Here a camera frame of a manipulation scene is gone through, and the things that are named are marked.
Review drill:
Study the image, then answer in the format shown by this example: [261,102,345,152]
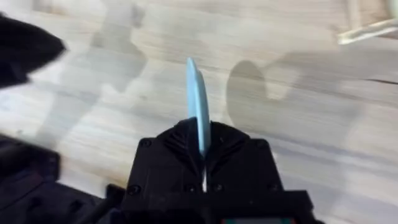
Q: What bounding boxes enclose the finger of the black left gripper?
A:
[0,12,67,90]

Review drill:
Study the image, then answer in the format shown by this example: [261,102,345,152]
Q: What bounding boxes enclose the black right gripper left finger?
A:
[123,117,205,205]

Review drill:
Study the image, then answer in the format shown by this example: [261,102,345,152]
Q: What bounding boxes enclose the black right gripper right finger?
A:
[205,121,284,194]

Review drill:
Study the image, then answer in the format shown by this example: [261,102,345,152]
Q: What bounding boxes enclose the small wooden peg rack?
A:
[337,0,398,45]

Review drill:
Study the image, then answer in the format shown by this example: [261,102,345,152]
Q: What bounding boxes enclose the light blue plate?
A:
[185,57,213,158]

